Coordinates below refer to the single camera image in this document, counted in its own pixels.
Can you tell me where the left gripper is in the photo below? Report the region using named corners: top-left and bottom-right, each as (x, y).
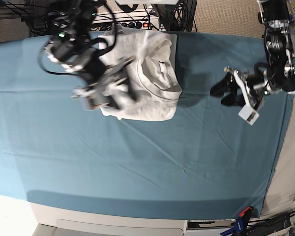
top-left (209, 65), bottom-right (273, 111)

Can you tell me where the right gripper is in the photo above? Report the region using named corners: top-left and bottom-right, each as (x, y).
top-left (72, 56), bottom-right (143, 111)

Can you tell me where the white T-shirt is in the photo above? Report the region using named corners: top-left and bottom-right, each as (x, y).
top-left (100, 25), bottom-right (182, 121)

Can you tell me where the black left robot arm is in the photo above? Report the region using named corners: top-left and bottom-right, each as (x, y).
top-left (210, 0), bottom-right (295, 111)

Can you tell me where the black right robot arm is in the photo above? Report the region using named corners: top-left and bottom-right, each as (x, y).
top-left (41, 0), bottom-right (138, 110)

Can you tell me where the black power strip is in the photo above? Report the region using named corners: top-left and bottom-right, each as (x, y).
top-left (117, 21), bottom-right (160, 31)

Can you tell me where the teal table cloth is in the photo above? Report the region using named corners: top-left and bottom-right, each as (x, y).
top-left (0, 33), bottom-right (295, 220)

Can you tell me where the orange blue clamp bottom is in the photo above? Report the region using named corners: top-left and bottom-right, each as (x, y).
top-left (220, 206), bottom-right (254, 236)

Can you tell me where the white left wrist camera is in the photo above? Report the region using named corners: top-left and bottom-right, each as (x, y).
top-left (238, 104), bottom-right (259, 126)

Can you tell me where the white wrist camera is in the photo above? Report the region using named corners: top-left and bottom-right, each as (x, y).
top-left (238, 104), bottom-right (259, 126)
top-left (80, 95), bottom-right (103, 111)

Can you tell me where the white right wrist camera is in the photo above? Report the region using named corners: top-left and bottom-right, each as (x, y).
top-left (80, 95), bottom-right (103, 111)

